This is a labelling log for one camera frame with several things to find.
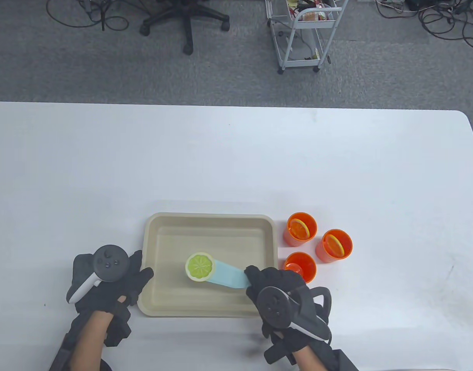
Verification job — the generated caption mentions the orange plastic cup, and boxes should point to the orange plastic cup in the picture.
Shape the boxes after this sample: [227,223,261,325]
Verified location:
[284,252,318,283]
[283,212,318,247]
[315,228,353,263]

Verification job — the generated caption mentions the person's right hand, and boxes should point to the person's right hand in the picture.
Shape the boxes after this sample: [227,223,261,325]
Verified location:
[244,265,331,364]

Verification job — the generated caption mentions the person's left forearm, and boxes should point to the person's left forearm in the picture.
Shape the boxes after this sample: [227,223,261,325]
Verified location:
[68,309,115,371]

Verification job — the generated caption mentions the light blue dessert spatula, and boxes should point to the light blue dessert spatula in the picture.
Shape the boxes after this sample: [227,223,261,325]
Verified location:
[205,260,252,289]

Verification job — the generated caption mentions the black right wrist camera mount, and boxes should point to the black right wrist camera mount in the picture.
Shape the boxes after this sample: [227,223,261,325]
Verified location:
[329,349,358,371]

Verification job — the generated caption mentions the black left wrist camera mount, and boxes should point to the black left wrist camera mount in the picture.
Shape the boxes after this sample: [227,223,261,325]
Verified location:
[49,330,111,371]

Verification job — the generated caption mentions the black hand controller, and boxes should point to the black hand controller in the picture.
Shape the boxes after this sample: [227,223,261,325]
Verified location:
[256,285,332,345]
[66,245,129,305]

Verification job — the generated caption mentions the black right hand controller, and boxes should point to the black right hand controller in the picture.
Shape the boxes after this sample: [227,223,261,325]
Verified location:
[256,285,332,345]

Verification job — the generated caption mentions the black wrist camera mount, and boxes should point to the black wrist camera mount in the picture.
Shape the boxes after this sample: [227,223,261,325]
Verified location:
[329,349,358,371]
[49,330,111,371]

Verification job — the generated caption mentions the beige food tray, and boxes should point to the beige food tray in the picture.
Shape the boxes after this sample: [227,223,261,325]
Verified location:
[138,213,281,318]

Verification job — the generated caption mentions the yellow lemon slice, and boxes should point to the yellow lemon slice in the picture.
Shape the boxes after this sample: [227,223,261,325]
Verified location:
[326,235,345,255]
[185,253,215,283]
[290,219,310,238]

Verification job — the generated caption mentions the black office chair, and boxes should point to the black office chair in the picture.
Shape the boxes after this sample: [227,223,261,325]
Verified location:
[140,0,231,55]

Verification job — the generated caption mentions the black cable bundle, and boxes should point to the black cable bundle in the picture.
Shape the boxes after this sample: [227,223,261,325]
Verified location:
[46,0,129,31]
[375,0,473,51]

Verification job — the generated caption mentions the person's right forearm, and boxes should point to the person's right forearm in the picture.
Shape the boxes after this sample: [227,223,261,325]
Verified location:
[294,350,329,371]

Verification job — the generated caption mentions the person's left hand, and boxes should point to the person's left hand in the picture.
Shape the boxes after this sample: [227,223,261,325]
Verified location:
[68,249,155,346]

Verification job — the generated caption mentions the white wheeled cart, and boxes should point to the white wheeled cart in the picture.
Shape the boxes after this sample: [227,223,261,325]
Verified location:
[266,0,349,74]

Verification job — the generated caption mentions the black left hand controller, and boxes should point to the black left hand controller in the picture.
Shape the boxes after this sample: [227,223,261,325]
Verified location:
[66,245,129,305]

